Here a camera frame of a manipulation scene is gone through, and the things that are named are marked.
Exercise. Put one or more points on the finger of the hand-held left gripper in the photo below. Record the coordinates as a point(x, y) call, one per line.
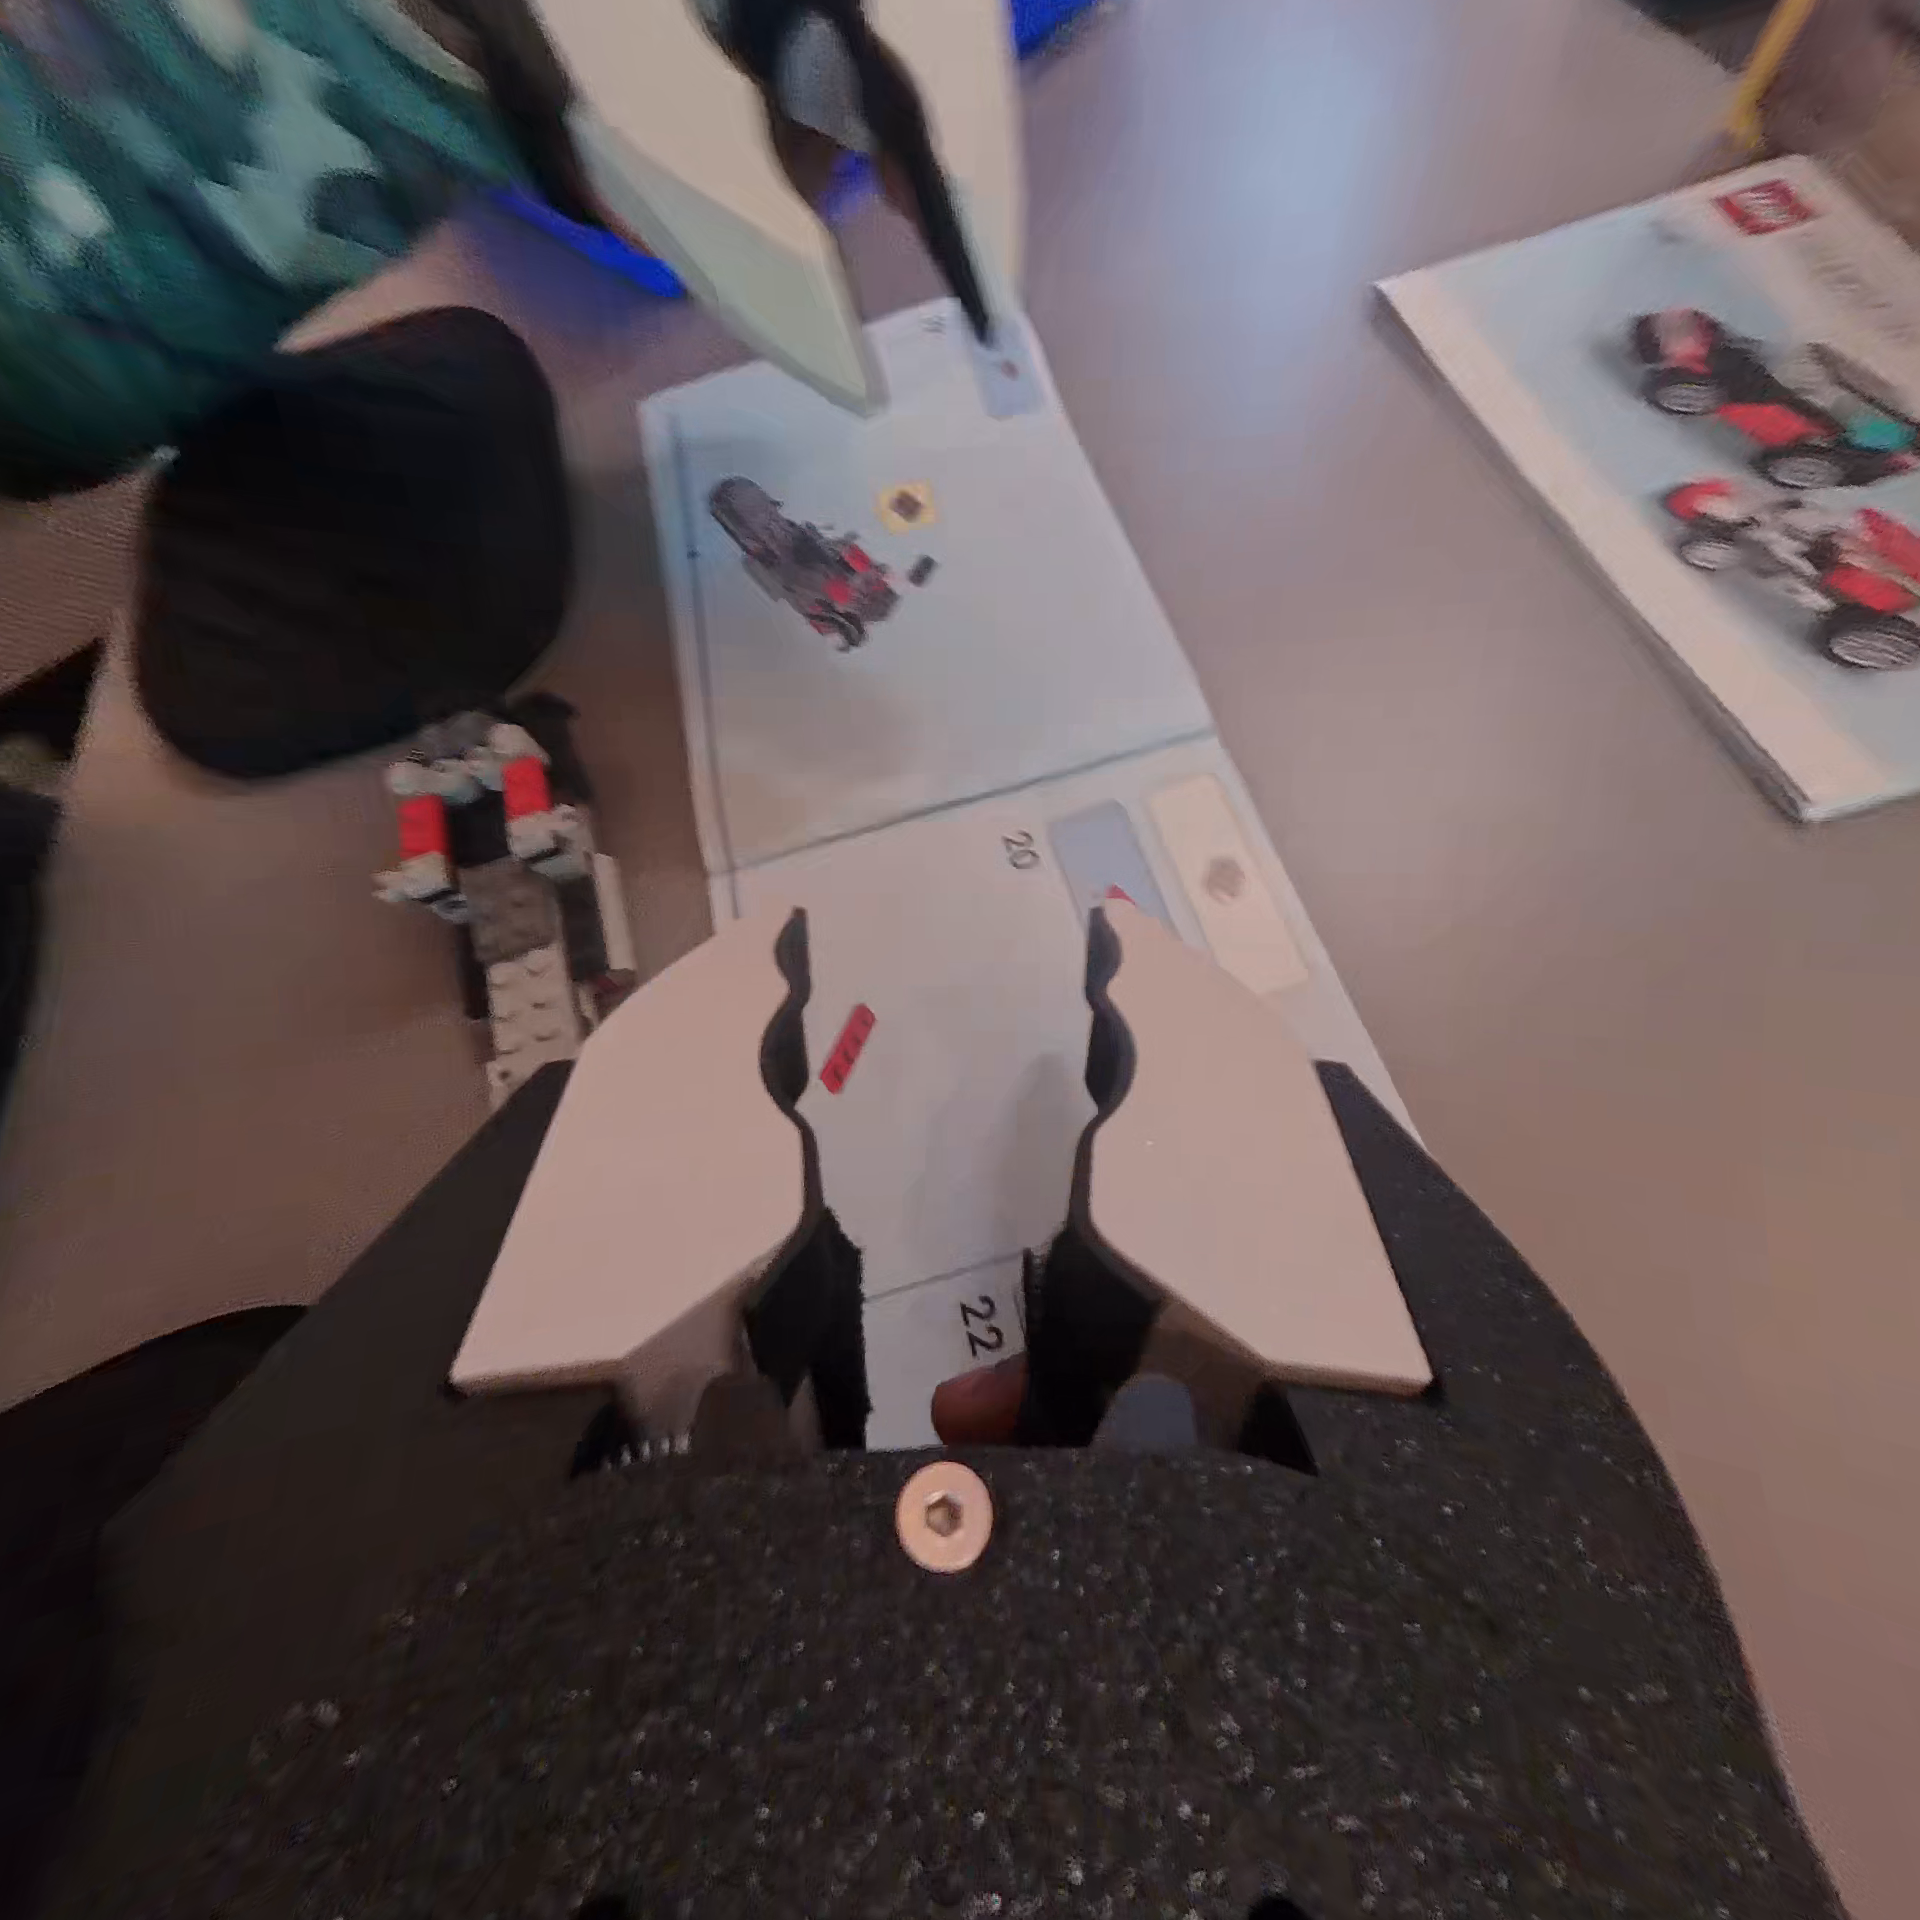
point(719, 195)
point(984, 121)

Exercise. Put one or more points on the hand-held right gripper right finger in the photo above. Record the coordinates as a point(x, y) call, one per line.
point(1245, 1202)

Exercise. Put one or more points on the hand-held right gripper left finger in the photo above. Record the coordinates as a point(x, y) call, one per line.
point(662, 1186)

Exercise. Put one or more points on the partly built brick vehicle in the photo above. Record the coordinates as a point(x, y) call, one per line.
point(510, 932)

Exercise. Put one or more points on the instruction booklet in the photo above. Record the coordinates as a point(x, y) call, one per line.
point(1574, 450)
point(976, 647)

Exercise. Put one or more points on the person's right hand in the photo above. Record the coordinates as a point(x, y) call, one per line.
point(984, 1406)

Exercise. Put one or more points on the blue plastic bin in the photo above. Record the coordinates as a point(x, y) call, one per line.
point(629, 263)

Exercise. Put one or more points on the black ribbed cloth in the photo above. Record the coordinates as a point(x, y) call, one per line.
point(343, 541)

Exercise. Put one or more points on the closed instruction booklet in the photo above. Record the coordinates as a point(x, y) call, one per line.
point(1574, 450)

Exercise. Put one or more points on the toy truck brick set box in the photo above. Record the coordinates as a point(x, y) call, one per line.
point(1846, 104)

